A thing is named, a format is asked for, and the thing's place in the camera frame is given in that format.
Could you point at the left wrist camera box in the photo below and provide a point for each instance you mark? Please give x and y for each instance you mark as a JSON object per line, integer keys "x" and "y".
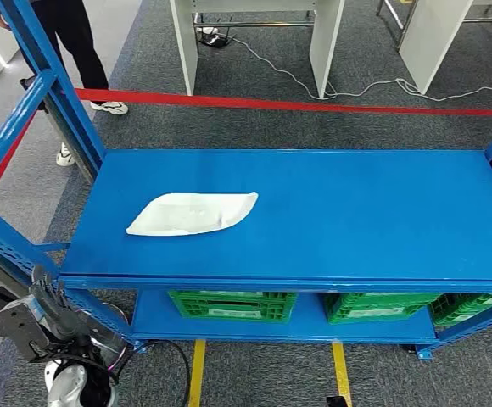
{"x": 21, "y": 328}

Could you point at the blue metal shelf rack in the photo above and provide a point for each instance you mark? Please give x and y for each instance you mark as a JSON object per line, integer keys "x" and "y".
{"x": 313, "y": 213}

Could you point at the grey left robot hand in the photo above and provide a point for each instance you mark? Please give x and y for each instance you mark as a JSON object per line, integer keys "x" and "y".
{"x": 59, "y": 306}

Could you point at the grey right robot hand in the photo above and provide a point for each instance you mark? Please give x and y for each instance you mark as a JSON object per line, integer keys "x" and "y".
{"x": 337, "y": 401}

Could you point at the black floor device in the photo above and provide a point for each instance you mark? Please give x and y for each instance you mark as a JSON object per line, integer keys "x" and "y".
{"x": 216, "y": 40}

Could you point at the white curved panel part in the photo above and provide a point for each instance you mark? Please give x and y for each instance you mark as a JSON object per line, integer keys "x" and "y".
{"x": 187, "y": 216}

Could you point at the green plastic crate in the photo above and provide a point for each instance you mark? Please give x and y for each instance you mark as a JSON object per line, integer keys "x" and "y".
{"x": 466, "y": 309}
{"x": 373, "y": 309}
{"x": 233, "y": 308}

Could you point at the person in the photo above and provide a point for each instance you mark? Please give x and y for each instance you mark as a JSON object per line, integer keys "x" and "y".
{"x": 72, "y": 39}

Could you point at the red barrier belt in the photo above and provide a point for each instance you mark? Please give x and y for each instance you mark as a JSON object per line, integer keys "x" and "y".
{"x": 271, "y": 104}

